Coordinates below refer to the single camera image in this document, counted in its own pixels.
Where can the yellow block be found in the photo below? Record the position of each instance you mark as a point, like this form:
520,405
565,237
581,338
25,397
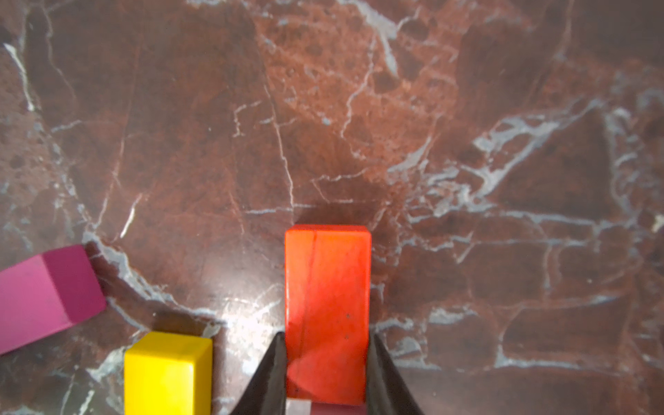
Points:
166,373

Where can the magenta block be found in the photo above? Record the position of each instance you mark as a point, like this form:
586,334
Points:
48,293

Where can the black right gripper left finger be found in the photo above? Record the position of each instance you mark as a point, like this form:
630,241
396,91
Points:
266,392

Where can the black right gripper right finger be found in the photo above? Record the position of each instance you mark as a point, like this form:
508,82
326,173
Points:
386,391

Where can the long red block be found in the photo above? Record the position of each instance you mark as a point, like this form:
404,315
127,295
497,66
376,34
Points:
327,301

